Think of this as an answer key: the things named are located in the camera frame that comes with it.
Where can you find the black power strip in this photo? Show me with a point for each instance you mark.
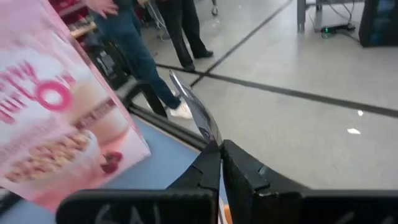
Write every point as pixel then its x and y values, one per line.
pixel 337 28

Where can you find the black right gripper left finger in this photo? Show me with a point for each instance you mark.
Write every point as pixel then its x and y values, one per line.
pixel 199 177

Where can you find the dark cabinet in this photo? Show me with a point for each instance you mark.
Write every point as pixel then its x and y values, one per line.
pixel 377 21

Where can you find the large white paper scrap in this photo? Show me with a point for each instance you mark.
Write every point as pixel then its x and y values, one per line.
pixel 354 131

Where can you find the person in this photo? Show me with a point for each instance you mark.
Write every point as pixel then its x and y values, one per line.
pixel 178 28
pixel 136 53

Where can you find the small white paper scrap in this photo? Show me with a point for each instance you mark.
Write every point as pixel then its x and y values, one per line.
pixel 360 113

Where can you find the pink strawberry yogurt cereal box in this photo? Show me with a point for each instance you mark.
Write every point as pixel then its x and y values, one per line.
pixel 62 109

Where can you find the red shelf with items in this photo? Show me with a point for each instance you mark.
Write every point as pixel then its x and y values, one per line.
pixel 66 6

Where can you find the silver metal spoon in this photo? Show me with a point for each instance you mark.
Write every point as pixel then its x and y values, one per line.
pixel 202 115

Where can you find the person's hand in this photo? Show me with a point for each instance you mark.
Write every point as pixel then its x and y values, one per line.
pixel 101 7

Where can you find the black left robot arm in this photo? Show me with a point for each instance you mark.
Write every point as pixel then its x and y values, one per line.
pixel 109 65

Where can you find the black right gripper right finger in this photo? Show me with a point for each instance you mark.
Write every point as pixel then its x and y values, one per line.
pixel 248 180

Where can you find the grey metal table leg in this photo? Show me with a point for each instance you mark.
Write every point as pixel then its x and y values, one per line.
pixel 301 15

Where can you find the chair caster wheel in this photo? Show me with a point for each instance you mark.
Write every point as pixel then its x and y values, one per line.
pixel 214 11

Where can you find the black aluminium table frame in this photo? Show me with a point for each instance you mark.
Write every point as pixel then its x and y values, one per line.
pixel 174 129

